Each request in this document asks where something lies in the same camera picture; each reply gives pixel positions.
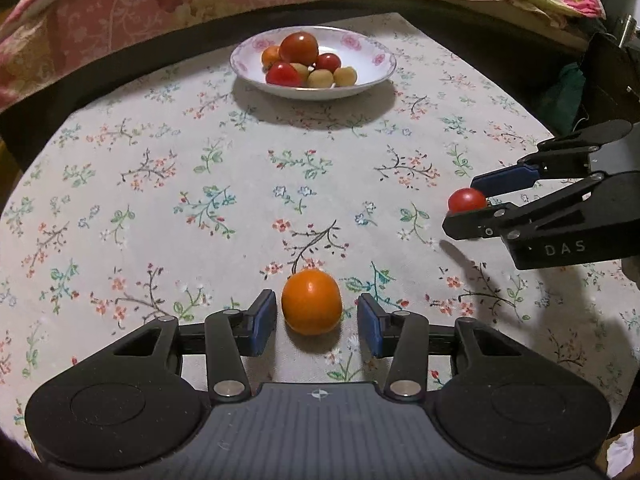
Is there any pink floral bed sheet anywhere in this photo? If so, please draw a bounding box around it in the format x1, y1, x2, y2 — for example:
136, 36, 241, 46
0, 0, 551, 112

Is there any floral tablecloth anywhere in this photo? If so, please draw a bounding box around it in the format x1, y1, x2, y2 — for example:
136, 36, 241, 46
0, 12, 640, 461

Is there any black case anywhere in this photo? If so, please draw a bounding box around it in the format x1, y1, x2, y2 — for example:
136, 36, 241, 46
579, 32, 640, 137

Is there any white pink-flowered plate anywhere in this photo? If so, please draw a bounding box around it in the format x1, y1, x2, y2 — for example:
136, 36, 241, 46
230, 26, 398, 101

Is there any white paper scrap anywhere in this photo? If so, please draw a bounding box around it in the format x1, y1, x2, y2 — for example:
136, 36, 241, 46
607, 432, 640, 479

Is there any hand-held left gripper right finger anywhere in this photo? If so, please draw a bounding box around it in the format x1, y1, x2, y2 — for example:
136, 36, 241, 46
356, 292, 532, 404

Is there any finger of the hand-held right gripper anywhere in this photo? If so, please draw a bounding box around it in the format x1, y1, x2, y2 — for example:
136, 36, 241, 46
442, 171, 640, 242
471, 120, 637, 196

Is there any green cloth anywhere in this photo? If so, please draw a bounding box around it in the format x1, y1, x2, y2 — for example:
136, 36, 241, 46
542, 62, 586, 132

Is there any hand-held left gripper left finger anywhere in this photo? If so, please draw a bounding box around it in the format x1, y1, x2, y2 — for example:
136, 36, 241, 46
106, 288, 278, 404

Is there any orange tomato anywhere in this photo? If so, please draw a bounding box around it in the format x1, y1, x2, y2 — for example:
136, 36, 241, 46
281, 268, 344, 336

